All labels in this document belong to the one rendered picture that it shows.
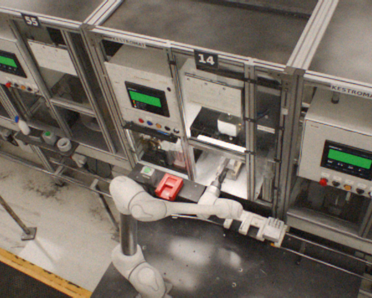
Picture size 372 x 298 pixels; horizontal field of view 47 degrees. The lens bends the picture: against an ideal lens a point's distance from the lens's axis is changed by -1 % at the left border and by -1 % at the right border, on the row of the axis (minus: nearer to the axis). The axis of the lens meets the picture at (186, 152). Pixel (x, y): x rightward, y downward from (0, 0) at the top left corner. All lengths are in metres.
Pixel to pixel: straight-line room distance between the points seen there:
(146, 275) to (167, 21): 1.42
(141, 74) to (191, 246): 1.22
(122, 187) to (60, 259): 1.79
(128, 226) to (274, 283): 0.98
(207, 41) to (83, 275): 2.36
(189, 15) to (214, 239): 1.45
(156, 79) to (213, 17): 0.43
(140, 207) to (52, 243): 1.99
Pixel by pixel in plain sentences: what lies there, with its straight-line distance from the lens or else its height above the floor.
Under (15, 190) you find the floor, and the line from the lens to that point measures 4.53.
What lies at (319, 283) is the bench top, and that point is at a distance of 2.85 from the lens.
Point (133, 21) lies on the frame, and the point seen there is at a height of 2.01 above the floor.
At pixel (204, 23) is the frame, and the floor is 2.01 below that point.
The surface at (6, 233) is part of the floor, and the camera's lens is 4.29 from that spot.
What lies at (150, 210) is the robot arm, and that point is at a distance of 2.16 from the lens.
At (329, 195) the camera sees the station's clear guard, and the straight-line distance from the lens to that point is 2.52.
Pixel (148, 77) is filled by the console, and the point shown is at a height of 1.80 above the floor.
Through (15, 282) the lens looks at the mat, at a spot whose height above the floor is 0.01.
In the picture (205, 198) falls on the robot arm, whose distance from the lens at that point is 2.63.
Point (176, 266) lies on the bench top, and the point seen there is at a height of 0.68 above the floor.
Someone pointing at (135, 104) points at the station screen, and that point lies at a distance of 2.50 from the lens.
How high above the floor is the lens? 3.29
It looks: 51 degrees down
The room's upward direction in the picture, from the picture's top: 11 degrees counter-clockwise
